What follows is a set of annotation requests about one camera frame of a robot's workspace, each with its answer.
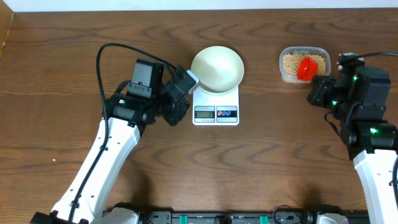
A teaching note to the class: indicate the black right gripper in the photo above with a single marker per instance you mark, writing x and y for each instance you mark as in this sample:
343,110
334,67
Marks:
321,84

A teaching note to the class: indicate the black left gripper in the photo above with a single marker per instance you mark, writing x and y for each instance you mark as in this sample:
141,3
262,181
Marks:
179,107

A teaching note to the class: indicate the red plastic measuring scoop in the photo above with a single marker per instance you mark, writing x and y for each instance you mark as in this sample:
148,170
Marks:
307,69

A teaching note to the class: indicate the white digital kitchen scale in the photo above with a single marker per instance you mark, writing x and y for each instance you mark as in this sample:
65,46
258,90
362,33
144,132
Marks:
211,109

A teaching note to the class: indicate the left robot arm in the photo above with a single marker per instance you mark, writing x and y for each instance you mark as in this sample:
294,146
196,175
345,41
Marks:
155,90

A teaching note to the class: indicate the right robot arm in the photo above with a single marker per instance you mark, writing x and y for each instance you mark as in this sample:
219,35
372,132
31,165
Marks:
357,99

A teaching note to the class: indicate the white ceramic bowl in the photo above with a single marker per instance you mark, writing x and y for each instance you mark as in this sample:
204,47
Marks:
219,69

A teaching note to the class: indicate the clear plastic soybean container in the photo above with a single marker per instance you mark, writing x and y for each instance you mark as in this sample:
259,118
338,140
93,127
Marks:
303,51

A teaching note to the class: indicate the soybeans in container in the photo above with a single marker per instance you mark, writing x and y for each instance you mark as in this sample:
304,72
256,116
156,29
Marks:
291,63

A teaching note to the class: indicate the cardboard box edge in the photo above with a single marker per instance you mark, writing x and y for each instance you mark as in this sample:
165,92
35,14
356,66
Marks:
6,18

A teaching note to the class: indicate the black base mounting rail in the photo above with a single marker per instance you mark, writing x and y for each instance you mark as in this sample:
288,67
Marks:
165,217

